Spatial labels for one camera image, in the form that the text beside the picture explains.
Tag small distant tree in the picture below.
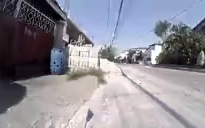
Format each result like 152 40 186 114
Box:
99 45 116 62

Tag patch of weeds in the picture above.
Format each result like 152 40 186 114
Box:
65 67 108 85

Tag white fence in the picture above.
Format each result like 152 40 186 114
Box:
65 44 101 70

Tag row of distant buildings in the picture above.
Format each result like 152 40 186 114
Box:
114 47 148 64

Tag pale concrete pavement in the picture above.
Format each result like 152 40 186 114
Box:
0 59 198 128

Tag blue barrel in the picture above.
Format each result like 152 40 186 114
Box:
50 47 67 75

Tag white building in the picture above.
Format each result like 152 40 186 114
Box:
143 43 164 66

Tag grey concrete road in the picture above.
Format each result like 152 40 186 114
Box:
118 63 205 128

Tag bushy green trees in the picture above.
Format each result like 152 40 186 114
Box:
153 19 205 66

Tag building with red gate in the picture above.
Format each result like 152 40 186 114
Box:
0 0 95 81

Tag overhead wires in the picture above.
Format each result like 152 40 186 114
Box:
103 0 204 46

